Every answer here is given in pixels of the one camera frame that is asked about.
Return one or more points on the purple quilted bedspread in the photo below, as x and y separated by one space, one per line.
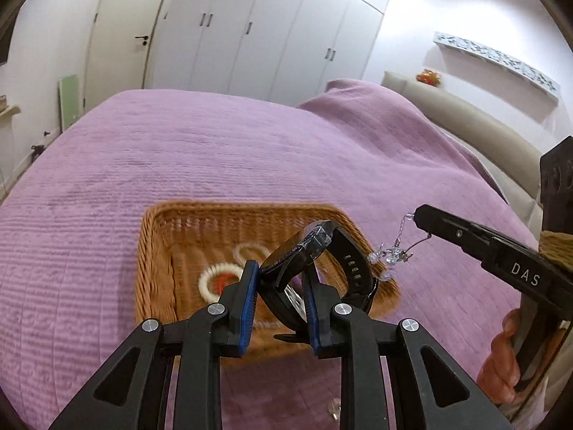
179 152

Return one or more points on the white patterned wall shelf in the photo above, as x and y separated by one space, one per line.
497 60

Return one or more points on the small clear bead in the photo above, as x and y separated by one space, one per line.
335 407

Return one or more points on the white door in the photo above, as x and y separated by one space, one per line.
121 40

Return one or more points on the small wooden shelf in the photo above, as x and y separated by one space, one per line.
8 108

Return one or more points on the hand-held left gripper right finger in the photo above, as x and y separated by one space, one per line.
312 318

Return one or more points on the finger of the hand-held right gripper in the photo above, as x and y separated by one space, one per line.
515 273
456 224

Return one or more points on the orange toy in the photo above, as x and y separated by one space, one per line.
427 77

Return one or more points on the black television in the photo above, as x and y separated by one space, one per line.
2 49

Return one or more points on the beige padded headboard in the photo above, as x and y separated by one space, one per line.
483 130

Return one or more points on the green board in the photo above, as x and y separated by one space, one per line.
71 103

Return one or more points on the person's right hand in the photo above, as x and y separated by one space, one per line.
494 367

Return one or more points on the white wardrobe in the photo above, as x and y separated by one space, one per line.
277 31

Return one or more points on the silver crystal earring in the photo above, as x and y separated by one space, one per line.
394 256

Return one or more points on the black smartwatch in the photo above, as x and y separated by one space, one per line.
353 273

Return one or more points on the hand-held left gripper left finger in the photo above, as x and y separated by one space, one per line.
248 304

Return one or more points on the brown wicker basket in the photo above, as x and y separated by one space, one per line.
179 251

